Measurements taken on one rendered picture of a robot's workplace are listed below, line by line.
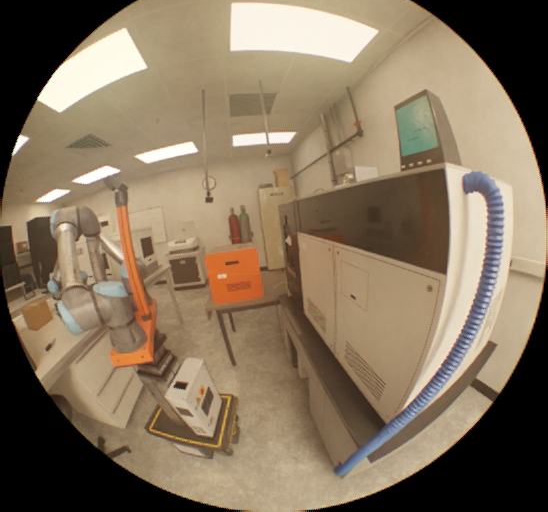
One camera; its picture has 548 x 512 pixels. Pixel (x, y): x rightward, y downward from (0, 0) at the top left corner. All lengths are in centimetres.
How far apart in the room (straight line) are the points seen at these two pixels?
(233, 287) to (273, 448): 128
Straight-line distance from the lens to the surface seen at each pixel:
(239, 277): 155
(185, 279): 426
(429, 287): 36
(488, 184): 34
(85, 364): 140
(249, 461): 148
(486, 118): 152
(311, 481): 141
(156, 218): 500
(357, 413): 75
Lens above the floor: 139
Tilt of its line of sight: 8 degrees down
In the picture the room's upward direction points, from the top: 7 degrees counter-clockwise
